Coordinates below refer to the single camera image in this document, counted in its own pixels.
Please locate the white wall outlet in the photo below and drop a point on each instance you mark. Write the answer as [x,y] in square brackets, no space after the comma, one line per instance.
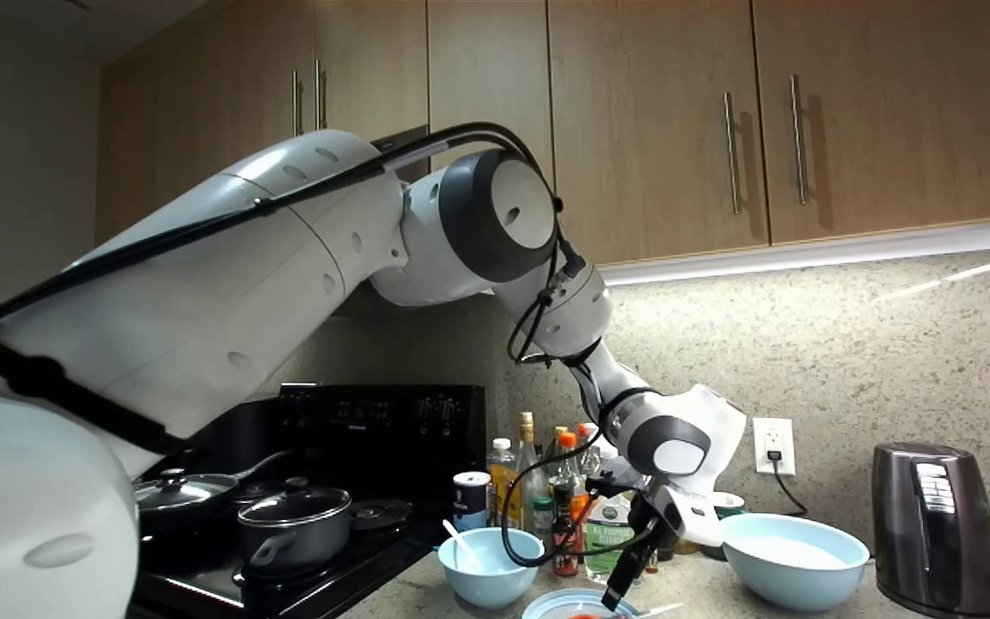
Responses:
[776,447]

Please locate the orange cap red sauce bottle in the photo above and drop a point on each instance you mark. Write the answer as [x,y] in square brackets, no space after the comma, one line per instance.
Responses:
[569,441]

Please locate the small light blue bowl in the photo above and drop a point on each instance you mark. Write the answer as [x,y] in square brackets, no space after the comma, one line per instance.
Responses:
[481,573]

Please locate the black kitchen stove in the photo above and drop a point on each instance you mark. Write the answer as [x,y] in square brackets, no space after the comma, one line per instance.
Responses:
[380,450]

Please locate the pan with glass lid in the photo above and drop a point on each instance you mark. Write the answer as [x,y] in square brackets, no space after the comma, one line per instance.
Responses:
[180,500]

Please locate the under cabinet light strip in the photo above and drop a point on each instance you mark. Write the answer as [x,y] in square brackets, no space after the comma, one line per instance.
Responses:
[841,250]

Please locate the black pot with lid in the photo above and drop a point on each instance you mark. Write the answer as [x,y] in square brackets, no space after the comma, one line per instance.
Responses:
[293,529]

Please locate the wooden wall cabinets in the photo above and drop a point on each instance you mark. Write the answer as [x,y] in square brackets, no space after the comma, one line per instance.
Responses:
[748,115]

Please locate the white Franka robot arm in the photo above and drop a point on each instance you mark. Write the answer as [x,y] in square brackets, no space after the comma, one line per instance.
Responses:
[173,331]

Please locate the yellow label oil bottle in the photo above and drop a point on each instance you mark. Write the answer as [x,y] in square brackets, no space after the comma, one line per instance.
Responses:
[507,487]

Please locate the dark blue salt canister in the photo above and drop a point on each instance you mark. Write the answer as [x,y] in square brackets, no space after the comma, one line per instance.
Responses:
[473,500]

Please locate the round green lidded jar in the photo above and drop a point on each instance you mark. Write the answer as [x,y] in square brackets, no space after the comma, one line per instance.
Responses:
[730,503]

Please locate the large light blue bowl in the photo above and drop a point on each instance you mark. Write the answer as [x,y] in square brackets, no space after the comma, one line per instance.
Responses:
[800,562]

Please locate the black electric kettle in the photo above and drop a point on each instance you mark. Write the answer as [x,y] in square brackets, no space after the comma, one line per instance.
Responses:
[937,529]

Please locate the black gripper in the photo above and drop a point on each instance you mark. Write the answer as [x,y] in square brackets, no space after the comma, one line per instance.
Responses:
[668,516]

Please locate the tall yellow cap bottle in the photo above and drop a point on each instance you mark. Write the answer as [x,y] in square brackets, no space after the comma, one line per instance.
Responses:
[528,451]

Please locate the small dark sauce bottle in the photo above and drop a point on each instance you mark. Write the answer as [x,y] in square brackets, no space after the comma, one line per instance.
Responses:
[566,560]

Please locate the metal spoon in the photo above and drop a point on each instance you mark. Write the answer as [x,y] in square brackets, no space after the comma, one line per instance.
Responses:
[452,529]

